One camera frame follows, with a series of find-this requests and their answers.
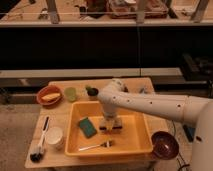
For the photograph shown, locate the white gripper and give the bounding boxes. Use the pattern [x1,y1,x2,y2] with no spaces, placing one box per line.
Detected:
[102,103,117,130]

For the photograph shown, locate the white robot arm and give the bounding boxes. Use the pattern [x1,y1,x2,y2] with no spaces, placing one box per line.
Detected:
[98,79,213,171]

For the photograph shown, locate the yellow plastic tray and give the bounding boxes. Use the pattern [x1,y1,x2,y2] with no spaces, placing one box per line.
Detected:
[65,101,153,157]

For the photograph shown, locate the green sponge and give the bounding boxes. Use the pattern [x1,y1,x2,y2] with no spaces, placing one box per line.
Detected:
[78,117,97,138]

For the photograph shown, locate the metal fork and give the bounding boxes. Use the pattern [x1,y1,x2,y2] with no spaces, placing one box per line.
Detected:
[78,140,114,151]

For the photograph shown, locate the green cup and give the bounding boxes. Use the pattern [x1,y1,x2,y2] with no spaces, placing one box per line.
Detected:
[64,87,77,102]

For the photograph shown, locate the yellow banana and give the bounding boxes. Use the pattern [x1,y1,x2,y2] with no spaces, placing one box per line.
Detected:
[41,93,60,101]

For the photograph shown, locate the white paper cup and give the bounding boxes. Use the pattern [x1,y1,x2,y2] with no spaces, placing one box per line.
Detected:
[45,127,64,149]

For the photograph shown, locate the red bowl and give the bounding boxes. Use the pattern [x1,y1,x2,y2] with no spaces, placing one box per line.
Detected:
[36,85,62,106]

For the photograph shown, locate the dark maroon bowl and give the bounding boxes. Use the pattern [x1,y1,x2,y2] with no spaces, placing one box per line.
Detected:
[151,131,179,160]

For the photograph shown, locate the black foot pedal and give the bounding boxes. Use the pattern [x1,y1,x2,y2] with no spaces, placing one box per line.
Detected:
[183,125,195,142]

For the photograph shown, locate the black and white dish brush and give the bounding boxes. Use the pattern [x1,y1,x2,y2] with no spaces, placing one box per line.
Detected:
[30,117,49,163]

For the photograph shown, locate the black cable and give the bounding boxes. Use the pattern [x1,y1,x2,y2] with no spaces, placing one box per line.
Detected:
[162,79,213,171]

